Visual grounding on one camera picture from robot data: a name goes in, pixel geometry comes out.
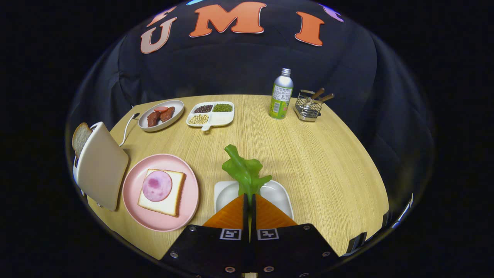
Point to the silver bottle with green label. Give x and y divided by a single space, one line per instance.
281 92

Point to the white square plate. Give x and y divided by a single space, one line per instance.
227 197

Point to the white divided dish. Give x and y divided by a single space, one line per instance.
224 119

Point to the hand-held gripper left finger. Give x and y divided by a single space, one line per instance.
208 251

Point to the square white toast slice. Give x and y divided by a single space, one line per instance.
170 206

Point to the white toaster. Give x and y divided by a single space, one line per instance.
102 166

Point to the pile of green beans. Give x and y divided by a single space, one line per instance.
222 107

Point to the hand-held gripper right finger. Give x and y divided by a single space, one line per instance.
293 251

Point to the beige round plate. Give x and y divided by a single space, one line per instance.
143 121

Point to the pink ham slice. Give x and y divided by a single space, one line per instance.
156 186

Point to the pink round plate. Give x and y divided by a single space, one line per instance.
135 193

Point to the brown meat piece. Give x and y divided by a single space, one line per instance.
167 114
153 119

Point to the pile of dark beans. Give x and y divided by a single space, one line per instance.
203 109

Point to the green lettuce leaf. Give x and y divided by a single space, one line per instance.
245 172

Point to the rounded brown-crust bread slice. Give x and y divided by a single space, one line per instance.
80 139

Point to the pile of yellow beans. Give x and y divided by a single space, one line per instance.
198 119

